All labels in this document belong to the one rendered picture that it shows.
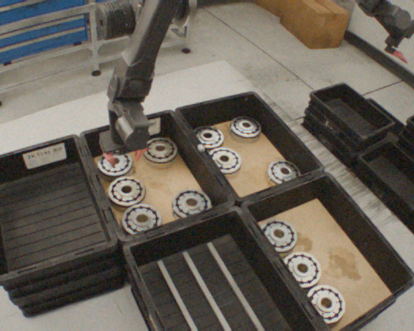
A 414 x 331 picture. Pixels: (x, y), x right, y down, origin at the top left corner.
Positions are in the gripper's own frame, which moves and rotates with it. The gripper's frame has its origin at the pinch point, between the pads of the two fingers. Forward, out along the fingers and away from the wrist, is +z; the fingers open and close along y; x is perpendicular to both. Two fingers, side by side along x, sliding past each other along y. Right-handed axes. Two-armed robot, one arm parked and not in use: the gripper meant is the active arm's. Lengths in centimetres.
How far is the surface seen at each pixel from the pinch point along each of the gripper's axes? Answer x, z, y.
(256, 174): -8.8, 12.4, 37.1
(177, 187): -4.5, 12.0, 13.4
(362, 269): -50, 10, 47
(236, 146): 3.9, 13.2, 37.2
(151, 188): -2.4, 11.9, 6.3
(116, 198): -4.4, 8.5, -4.6
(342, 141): 16, 50, 113
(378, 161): 3, 61, 135
